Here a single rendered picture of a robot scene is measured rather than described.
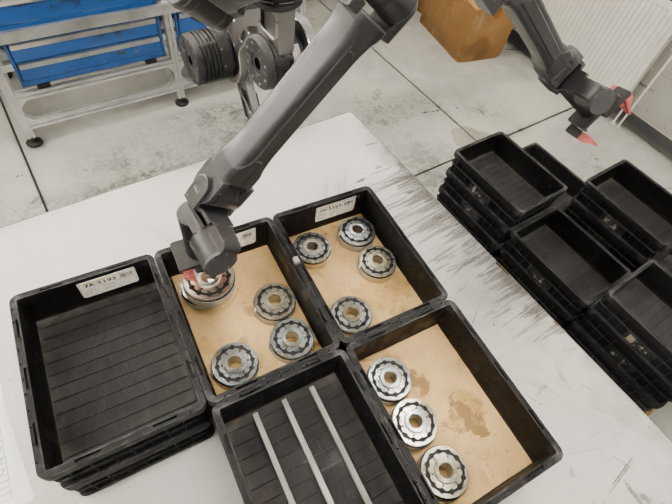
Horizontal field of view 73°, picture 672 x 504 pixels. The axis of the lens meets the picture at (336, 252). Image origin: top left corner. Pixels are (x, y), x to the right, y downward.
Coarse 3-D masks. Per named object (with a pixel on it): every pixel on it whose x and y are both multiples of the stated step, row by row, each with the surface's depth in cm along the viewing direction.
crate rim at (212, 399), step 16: (256, 224) 116; (272, 224) 117; (160, 256) 107; (288, 256) 112; (160, 272) 105; (304, 288) 107; (176, 304) 101; (336, 336) 101; (192, 352) 95; (320, 352) 98; (288, 368) 95; (208, 384) 91; (240, 384) 92; (256, 384) 92; (208, 400) 90
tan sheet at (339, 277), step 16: (336, 224) 132; (336, 240) 129; (336, 256) 126; (352, 256) 126; (320, 272) 122; (336, 272) 123; (352, 272) 123; (400, 272) 125; (320, 288) 119; (336, 288) 120; (352, 288) 120; (368, 288) 121; (384, 288) 121; (400, 288) 122; (368, 304) 118; (384, 304) 119; (400, 304) 119; (416, 304) 120; (384, 320) 116
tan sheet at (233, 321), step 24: (240, 264) 120; (264, 264) 121; (240, 288) 116; (192, 312) 111; (216, 312) 112; (240, 312) 112; (216, 336) 108; (240, 336) 109; (264, 336) 109; (264, 360) 106; (216, 384) 101
